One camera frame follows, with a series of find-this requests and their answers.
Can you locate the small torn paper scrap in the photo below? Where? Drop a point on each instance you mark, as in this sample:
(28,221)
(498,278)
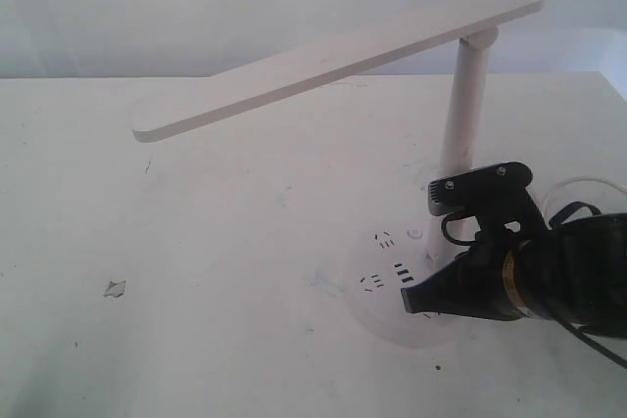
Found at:
(115,289)

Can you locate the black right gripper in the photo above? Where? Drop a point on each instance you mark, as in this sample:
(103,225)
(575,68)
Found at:
(481,287)

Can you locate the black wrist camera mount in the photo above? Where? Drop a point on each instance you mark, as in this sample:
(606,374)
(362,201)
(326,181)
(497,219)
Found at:
(495,195)

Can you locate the white desk lamp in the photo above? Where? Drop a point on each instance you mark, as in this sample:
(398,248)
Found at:
(372,277)

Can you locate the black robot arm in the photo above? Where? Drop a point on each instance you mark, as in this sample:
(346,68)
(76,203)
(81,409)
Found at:
(574,272)

